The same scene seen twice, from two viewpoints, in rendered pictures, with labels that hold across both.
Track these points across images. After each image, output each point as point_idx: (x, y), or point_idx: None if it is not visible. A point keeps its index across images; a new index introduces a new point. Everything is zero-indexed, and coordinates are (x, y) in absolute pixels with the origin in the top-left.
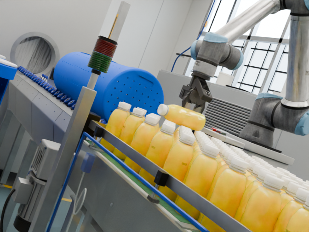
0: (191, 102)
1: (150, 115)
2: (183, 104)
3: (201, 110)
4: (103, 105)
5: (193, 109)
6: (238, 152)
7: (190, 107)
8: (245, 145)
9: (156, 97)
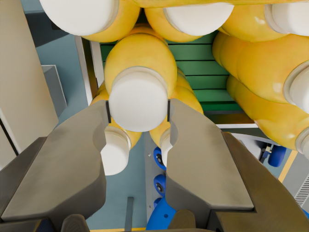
0: (184, 228)
1: None
2: (263, 172)
3: (16, 187)
4: (306, 211)
5: (105, 193)
6: None
7: (172, 169)
8: None
9: None
